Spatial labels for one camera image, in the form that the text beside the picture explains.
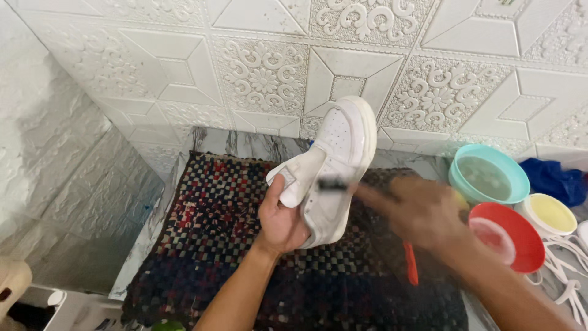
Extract person's left hand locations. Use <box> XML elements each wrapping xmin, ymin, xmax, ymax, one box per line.
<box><xmin>257</xmin><ymin>174</ymin><xmax>311</xmax><ymax>256</ymax></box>

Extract person's right hand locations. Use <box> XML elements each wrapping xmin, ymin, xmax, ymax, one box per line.
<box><xmin>353</xmin><ymin>177</ymin><xmax>466</xmax><ymax>259</ymax></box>

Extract black bristle brush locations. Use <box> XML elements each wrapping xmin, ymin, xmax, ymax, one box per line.
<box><xmin>318</xmin><ymin>178</ymin><xmax>350</xmax><ymax>192</ymax></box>

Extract white sneaker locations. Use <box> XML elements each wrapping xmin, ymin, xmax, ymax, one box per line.
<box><xmin>266</xmin><ymin>96</ymin><xmax>378</xmax><ymax>250</ymax></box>

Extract teal bowl of water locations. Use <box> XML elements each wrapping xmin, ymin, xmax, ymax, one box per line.
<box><xmin>448</xmin><ymin>144</ymin><xmax>531</xmax><ymax>205</ymax></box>

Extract red plastic bowl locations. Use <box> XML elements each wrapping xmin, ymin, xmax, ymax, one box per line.
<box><xmin>469</xmin><ymin>202</ymin><xmax>546</xmax><ymax>274</ymax></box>

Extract checkered woven mat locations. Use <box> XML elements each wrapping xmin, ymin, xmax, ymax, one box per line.
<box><xmin>120</xmin><ymin>152</ymin><xmax>469</xmax><ymax>331</ymax></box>

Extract white bowl of yellow liquid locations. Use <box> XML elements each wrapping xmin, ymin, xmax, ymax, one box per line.
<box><xmin>515</xmin><ymin>193</ymin><xmax>578</xmax><ymax>238</ymax></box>

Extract blue cloth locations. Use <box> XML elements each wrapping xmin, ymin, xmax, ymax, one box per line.
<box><xmin>519</xmin><ymin>158</ymin><xmax>588</xmax><ymax>207</ymax></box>

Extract white shoelaces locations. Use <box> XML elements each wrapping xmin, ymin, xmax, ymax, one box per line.
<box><xmin>526</xmin><ymin>234</ymin><xmax>588</xmax><ymax>328</ymax></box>

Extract white storage box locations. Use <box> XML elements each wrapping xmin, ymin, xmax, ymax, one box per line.
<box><xmin>18</xmin><ymin>284</ymin><xmax>126</xmax><ymax>331</ymax></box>

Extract beige object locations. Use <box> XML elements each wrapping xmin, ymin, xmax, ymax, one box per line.
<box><xmin>0</xmin><ymin>257</ymin><xmax>33</xmax><ymax>322</ymax></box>

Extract orange plastic handle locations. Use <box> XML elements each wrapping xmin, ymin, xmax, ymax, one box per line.
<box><xmin>403</xmin><ymin>241</ymin><xmax>420</xmax><ymax>287</ymax></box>

